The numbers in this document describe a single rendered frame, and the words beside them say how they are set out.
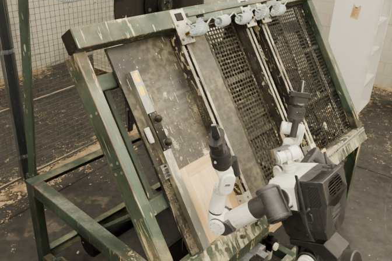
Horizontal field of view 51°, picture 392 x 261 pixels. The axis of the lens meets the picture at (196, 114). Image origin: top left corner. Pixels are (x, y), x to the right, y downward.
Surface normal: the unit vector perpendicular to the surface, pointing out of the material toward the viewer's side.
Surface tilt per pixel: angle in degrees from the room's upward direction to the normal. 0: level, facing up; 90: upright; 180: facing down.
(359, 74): 90
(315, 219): 90
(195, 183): 56
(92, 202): 0
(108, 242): 0
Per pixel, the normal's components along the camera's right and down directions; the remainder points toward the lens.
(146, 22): 0.64, -0.24
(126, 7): 0.74, 0.32
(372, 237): 0.04, -0.90
